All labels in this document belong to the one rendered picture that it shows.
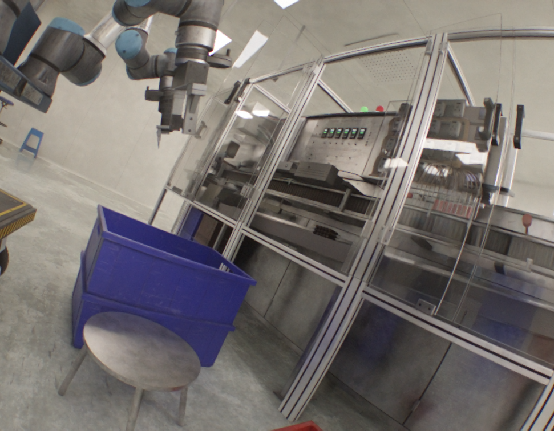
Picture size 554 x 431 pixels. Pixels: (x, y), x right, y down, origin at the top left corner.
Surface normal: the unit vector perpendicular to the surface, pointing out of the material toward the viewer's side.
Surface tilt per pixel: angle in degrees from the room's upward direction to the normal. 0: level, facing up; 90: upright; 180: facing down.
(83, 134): 90
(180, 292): 90
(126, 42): 95
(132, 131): 90
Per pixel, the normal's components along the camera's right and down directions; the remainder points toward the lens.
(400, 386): -0.71, -0.36
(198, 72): 0.53, 0.33
